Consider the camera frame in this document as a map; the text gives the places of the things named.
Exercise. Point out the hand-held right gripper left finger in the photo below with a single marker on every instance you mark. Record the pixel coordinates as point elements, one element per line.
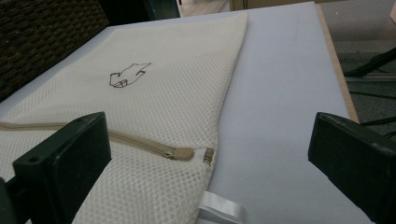
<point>62,168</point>

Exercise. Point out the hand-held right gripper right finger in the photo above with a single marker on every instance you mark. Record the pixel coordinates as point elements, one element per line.
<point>355,161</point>

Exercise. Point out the white cloth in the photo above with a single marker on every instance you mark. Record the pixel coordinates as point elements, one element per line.
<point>155,99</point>

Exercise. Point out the brown wicker basket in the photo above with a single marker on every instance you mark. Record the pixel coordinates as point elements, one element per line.
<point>37,37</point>

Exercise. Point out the light blue foam mat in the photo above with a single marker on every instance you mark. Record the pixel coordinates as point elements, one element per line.
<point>280,109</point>

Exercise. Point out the wooden table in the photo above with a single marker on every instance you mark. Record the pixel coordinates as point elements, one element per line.
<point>337,68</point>

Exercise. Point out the black stand leg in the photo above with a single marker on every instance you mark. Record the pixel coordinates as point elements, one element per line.
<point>373,63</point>

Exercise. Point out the dark cabinet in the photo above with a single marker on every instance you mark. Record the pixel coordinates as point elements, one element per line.
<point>130,11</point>

